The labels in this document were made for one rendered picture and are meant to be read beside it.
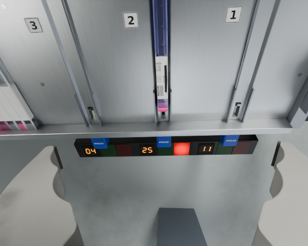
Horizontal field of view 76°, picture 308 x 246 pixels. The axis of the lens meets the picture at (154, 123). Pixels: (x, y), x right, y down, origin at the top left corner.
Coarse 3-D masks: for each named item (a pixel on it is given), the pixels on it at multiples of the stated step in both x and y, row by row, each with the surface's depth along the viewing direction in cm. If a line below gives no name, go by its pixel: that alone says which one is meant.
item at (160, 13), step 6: (156, 0) 19; (162, 0) 19; (156, 6) 20; (162, 6) 20; (156, 12) 20; (162, 12) 20; (156, 18) 20; (162, 18) 20; (156, 24) 21; (162, 24) 21; (156, 30) 21; (162, 30) 21; (156, 36) 22; (162, 36) 22; (156, 42) 22; (162, 42) 22; (156, 48) 23; (162, 48) 23; (156, 54) 23; (162, 54) 23; (162, 102) 28
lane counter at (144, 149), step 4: (140, 144) 37; (144, 144) 37; (148, 144) 37; (152, 144) 37; (140, 148) 37; (144, 148) 37; (148, 148) 37; (152, 148) 37; (140, 152) 38; (144, 152) 38; (148, 152) 38; (152, 152) 38
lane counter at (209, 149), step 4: (200, 144) 36; (204, 144) 36; (208, 144) 36; (212, 144) 36; (200, 148) 37; (204, 148) 37; (208, 148) 37; (212, 148) 37; (200, 152) 38; (204, 152) 38; (208, 152) 38; (212, 152) 38
